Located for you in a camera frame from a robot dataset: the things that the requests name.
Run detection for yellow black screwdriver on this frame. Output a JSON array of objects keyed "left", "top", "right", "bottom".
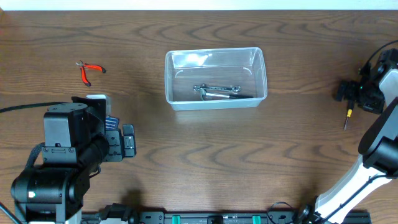
[{"left": 343, "top": 100, "right": 354, "bottom": 131}]

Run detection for blue screwdriver bit case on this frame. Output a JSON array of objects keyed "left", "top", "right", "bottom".
[{"left": 105, "top": 116, "right": 119, "bottom": 130}]

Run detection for red handled pliers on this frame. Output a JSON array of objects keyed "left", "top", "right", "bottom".
[{"left": 75, "top": 60, "right": 107, "bottom": 88}]

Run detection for claw hammer black handle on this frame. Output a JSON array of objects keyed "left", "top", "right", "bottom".
[{"left": 200, "top": 90, "right": 253, "bottom": 100}]

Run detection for silver offset wrench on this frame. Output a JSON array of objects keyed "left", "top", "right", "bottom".
[{"left": 193, "top": 84, "right": 241, "bottom": 93}]

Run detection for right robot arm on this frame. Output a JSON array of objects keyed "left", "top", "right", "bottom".
[{"left": 292, "top": 43, "right": 397, "bottom": 223}]

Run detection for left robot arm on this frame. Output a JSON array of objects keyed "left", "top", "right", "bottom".
[{"left": 1, "top": 95, "right": 136, "bottom": 223}]

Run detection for clear plastic container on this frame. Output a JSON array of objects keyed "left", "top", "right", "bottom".
[{"left": 164, "top": 47, "right": 267, "bottom": 111}]

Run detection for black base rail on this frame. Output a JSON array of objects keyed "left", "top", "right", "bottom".
[{"left": 81, "top": 202, "right": 373, "bottom": 224}]

